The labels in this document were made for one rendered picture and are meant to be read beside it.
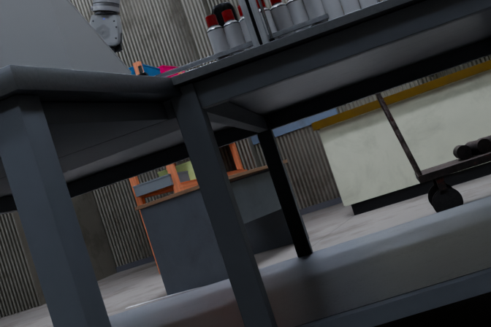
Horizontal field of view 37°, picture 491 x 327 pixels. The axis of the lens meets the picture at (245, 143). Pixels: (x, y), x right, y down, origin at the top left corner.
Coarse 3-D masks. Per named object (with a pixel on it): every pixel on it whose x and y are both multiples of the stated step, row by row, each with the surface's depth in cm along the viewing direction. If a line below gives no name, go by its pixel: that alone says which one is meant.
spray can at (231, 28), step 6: (222, 12) 226; (228, 12) 225; (228, 18) 225; (234, 18) 226; (228, 24) 224; (234, 24) 224; (228, 30) 224; (234, 30) 224; (240, 30) 225; (228, 36) 225; (234, 36) 224; (240, 36) 224; (228, 42) 226; (234, 42) 224; (240, 42) 224; (246, 48) 224; (234, 54) 224
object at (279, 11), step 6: (270, 0) 224; (276, 0) 223; (276, 6) 222; (282, 6) 222; (276, 12) 222; (282, 12) 222; (288, 12) 223; (276, 18) 222; (282, 18) 222; (288, 18) 222; (276, 24) 223; (282, 24) 222; (288, 24) 222; (282, 36) 222
